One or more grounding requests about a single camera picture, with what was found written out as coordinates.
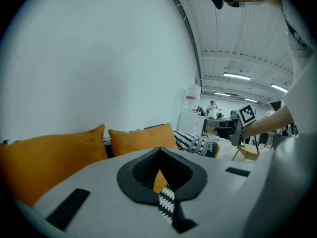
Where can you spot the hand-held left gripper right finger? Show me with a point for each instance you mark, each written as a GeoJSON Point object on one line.
{"type": "Point", "coordinates": [218, 197]}

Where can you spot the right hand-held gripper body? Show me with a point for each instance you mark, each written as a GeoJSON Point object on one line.
{"type": "Point", "coordinates": [246, 115]}

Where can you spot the wooden chair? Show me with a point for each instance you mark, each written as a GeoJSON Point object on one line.
{"type": "Point", "coordinates": [247, 152]}

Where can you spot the person's right forearm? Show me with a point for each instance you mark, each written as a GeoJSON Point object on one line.
{"type": "Point", "coordinates": [267, 123]}

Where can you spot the clear water bottle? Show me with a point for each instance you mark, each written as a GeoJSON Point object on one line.
{"type": "Point", "coordinates": [193, 100]}

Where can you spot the ceiling strip light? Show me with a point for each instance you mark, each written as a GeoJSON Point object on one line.
{"type": "Point", "coordinates": [221, 94]}
{"type": "Point", "coordinates": [236, 76]}
{"type": "Point", "coordinates": [279, 88]}
{"type": "Point", "coordinates": [250, 100]}

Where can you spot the orange pillow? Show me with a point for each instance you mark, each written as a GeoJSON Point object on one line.
{"type": "Point", "coordinates": [141, 140]}
{"type": "Point", "coordinates": [49, 162]}

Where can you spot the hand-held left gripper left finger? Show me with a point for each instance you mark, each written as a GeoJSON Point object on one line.
{"type": "Point", "coordinates": [99, 202]}

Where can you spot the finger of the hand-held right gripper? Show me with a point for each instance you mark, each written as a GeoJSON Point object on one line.
{"type": "Point", "coordinates": [223, 123]}

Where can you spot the person's white shirt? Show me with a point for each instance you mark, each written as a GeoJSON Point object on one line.
{"type": "Point", "coordinates": [292, 182]}

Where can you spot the white shelf unit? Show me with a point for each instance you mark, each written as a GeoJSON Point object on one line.
{"type": "Point", "coordinates": [189, 123]}

